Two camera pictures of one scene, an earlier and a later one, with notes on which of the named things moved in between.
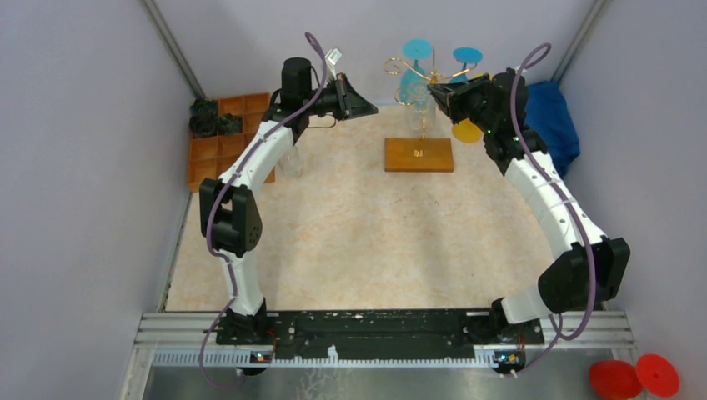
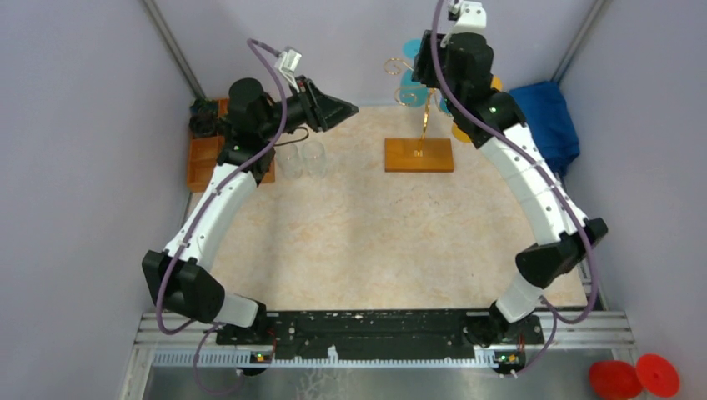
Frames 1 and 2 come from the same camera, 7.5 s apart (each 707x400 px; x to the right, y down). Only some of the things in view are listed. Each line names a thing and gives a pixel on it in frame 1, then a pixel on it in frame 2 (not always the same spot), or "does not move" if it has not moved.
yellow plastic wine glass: [467, 132] does not move
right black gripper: [459, 99] to [422, 67]
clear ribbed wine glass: [291, 163] does not move
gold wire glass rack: [418, 154] does not move
